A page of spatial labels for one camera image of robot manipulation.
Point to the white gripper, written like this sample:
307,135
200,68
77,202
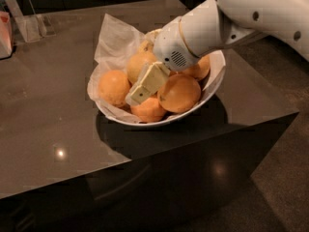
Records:
171,48

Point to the white paper liner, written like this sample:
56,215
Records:
116,42

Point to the white ceramic bowl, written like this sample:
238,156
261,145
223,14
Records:
215,68

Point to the orange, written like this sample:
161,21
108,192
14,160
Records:
179,94
149,110
136,63
200,70
113,87
146,46

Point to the pink white box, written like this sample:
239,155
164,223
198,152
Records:
6,42

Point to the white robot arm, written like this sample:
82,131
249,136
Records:
244,20

